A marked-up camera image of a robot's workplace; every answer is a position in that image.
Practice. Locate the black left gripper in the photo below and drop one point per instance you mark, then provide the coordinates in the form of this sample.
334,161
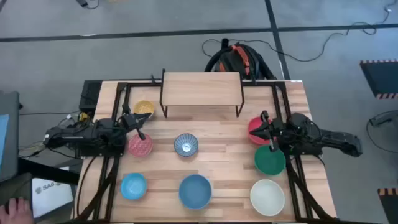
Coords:
130,123

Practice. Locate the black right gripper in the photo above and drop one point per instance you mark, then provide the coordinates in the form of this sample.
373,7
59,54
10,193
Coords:
276,130

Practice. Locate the yellow dotted small bowl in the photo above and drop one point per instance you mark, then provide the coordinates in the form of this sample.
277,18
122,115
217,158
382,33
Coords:
143,107

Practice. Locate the large red bowl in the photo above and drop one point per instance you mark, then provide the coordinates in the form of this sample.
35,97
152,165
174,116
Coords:
253,140

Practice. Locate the red patterned small bowl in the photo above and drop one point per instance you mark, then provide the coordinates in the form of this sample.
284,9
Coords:
140,147

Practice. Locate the large green bowl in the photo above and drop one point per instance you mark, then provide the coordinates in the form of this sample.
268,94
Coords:
270,161

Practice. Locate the blue white floral small bowl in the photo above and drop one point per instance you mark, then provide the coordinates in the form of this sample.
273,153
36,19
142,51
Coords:
186,145

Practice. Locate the large white bowl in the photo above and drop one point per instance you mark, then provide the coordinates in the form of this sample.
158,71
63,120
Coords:
267,197

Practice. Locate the blue diamond patterned small bowl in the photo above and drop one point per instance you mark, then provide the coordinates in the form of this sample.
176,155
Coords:
133,186

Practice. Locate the large blue bowl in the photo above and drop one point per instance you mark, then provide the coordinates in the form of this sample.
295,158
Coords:
195,192

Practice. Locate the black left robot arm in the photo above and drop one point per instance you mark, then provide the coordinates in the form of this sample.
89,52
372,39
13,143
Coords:
87,137

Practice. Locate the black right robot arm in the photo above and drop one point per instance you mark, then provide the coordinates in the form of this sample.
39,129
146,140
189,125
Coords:
335,141

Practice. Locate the wooden shelf black legs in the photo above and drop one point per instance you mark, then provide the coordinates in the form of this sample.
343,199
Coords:
202,88

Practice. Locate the black box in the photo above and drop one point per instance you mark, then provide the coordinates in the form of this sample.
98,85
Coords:
90,95

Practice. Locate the black orange backpack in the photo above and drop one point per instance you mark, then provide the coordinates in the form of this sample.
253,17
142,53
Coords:
239,62

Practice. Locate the white printed box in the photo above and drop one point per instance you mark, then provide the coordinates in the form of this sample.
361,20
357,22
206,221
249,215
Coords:
51,196

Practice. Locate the black mat striped edge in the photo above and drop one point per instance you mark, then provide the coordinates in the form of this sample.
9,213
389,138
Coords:
381,77
390,208

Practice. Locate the black power adapter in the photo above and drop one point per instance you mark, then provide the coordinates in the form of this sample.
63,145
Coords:
82,2

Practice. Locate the grey monitor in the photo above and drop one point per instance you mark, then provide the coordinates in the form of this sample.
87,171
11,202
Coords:
9,137

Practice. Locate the person's hand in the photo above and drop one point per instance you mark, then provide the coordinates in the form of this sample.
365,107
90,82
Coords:
15,213

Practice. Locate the black metal table frame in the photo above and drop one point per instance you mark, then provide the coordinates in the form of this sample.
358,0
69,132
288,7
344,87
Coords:
264,83

